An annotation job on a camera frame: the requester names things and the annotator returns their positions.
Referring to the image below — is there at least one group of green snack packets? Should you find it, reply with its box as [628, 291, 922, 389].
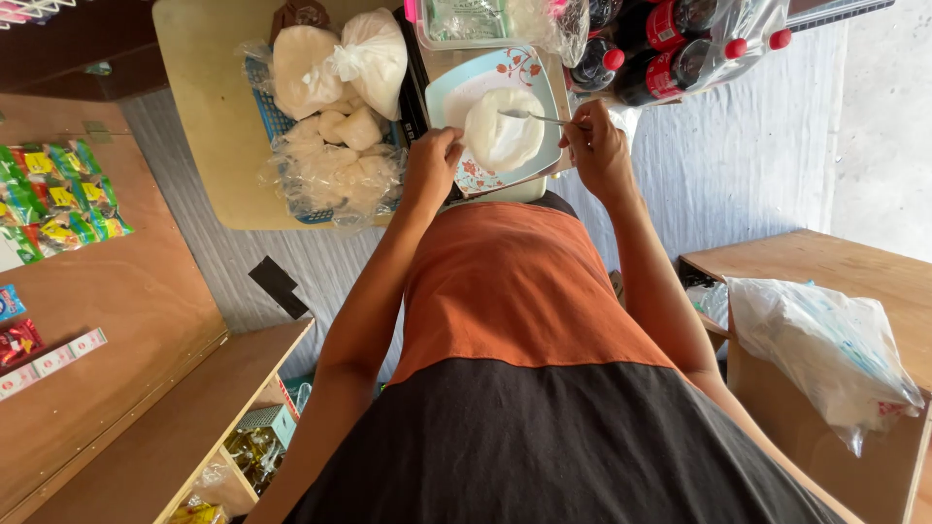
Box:
[0, 138, 136, 267]

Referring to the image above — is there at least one black and white weighing scale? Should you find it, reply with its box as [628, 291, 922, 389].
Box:
[393, 7, 551, 208]

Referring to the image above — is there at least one brown bag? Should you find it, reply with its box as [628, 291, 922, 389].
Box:
[268, 0, 333, 46]

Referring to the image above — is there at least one crumpled clear plastic bag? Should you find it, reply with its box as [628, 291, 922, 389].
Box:
[508, 0, 591, 68]

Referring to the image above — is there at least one large bag of white powder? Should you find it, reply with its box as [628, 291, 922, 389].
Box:
[271, 25, 348, 122]
[331, 7, 409, 122]

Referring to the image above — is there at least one wooden table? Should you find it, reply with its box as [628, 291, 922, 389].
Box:
[679, 229, 932, 524]

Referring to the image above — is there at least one orange and black dress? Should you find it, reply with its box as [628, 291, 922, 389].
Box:
[283, 189, 851, 524]

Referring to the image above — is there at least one strip of white sachets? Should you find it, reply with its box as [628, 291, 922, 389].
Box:
[0, 327, 109, 402]

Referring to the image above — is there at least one cola bottle with red cap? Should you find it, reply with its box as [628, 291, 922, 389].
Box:
[613, 36, 749, 109]
[619, 0, 723, 53]
[570, 36, 626, 93]
[587, 0, 625, 31]

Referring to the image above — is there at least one heap of small white bags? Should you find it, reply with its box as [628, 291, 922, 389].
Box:
[257, 95, 406, 234]

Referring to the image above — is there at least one red snack packet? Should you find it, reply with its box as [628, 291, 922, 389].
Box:
[0, 318, 47, 369]

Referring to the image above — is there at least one clear plastic shrink wrap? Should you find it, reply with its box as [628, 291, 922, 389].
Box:
[684, 0, 795, 92]

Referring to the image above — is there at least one small clear plastic bag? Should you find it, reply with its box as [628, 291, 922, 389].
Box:
[686, 281, 731, 330]

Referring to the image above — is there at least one light blue floral plate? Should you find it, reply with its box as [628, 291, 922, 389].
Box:
[424, 45, 566, 197]

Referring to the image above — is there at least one small bag of white powder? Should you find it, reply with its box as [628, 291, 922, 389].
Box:
[463, 88, 546, 174]

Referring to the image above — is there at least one white plastic bag with contents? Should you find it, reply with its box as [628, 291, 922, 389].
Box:
[726, 276, 927, 458]

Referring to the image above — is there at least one blue snack packet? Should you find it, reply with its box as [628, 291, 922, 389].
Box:
[0, 284, 29, 324]

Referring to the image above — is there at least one green packet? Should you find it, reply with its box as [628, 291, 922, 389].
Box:
[426, 0, 511, 42]

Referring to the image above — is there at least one clear container with pink latch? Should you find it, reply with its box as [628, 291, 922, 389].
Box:
[404, 0, 554, 52]

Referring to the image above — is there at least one person's left hand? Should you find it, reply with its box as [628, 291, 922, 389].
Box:
[399, 127, 467, 213]

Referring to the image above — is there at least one blue plastic basket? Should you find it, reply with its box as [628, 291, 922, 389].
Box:
[244, 57, 406, 225]

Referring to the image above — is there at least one white wire rack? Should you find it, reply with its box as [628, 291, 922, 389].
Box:
[0, 0, 78, 31]

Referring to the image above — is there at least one metal spoon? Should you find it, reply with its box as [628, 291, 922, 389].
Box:
[498, 108, 592, 131]

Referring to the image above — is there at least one black tape patch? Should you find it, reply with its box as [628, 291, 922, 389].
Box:
[247, 255, 311, 322]

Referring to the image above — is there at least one person's right hand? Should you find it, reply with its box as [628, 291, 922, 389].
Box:
[559, 99, 636, 205]

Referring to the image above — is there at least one grey metal rail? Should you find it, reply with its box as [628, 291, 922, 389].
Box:
[785, 0, 897, 34]

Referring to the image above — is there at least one dark wooden cabinet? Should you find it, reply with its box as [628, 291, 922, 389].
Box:
[0, 0, 170, 104]

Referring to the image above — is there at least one wooden shelf with goods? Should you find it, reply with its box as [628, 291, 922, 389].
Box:
[22, 317, 316, 524]

